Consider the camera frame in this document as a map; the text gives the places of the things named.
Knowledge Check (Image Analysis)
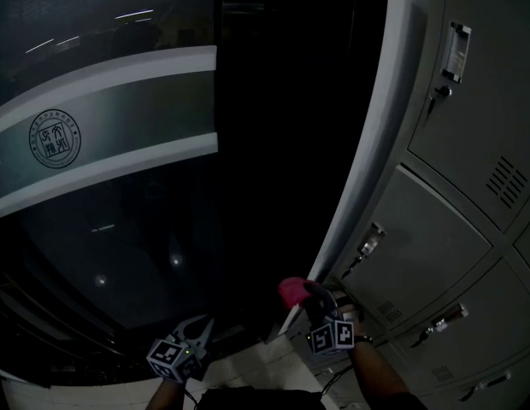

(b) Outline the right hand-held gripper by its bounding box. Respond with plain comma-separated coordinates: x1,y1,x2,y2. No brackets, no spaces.
302,281,356,357

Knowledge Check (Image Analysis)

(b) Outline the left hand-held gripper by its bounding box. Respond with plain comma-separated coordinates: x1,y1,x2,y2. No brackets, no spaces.
145,313,216,384

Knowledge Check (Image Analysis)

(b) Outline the red cleaning cloth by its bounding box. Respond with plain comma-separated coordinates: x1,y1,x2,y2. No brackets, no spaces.
278,276,321,312

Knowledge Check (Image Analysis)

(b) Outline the person's left forearm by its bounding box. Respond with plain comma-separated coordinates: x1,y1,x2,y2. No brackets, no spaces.
144,376,190,410

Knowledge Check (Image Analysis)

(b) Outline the person's right forearm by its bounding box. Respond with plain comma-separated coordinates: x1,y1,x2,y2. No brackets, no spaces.
349,338,422,410

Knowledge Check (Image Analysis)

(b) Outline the glass door with frosted band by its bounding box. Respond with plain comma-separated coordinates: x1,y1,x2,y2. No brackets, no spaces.
0,0,219,384

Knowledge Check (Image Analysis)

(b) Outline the person's right hand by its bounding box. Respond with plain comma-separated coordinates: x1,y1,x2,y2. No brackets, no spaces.
333,295,365,325

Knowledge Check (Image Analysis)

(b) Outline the person's black top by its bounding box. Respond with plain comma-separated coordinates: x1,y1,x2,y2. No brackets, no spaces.
196,385,428,410

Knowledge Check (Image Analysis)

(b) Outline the grey metal locker cabinet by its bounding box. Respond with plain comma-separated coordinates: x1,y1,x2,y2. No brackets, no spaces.
320,0,530,410

